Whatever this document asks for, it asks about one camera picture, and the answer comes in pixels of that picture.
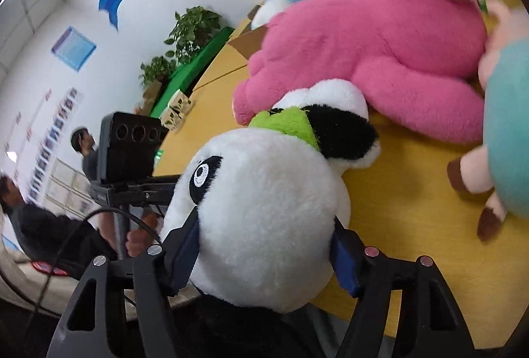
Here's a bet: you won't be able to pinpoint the brown plant pot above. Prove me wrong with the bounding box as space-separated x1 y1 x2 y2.
142 80 165 116

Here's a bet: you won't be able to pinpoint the green panel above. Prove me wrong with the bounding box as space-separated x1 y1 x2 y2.
150 26 236 120

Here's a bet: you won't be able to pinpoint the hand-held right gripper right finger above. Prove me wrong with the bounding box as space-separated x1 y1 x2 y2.
330 217 477 358

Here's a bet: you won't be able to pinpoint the person's left hand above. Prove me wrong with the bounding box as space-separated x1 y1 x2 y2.
125 213 162 259

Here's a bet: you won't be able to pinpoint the panda plush toy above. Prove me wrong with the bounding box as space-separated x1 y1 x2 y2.
159 79 383 358

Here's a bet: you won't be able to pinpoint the pink plush bear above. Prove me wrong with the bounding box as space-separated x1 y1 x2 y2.
231 0 491 146

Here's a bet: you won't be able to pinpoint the row of wall photos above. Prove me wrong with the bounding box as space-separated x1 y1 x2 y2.
24 87 84 202

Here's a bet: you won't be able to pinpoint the black cable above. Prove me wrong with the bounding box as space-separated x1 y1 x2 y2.
22 205 164 358

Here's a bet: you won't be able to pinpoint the green potted plant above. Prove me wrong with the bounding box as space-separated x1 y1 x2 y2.
164 5 224 66
138 56 179 89

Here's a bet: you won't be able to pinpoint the framed wall certificates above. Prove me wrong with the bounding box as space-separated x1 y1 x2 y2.
43 159 97 219

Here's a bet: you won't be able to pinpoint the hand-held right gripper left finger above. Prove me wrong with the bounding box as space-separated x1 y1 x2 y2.
45 211 202 358

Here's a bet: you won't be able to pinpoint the pig plush toy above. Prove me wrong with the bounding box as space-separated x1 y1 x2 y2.
446 0 529 244

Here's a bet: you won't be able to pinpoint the blue framed wall picture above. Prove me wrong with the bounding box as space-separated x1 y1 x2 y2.
51 26 97 72

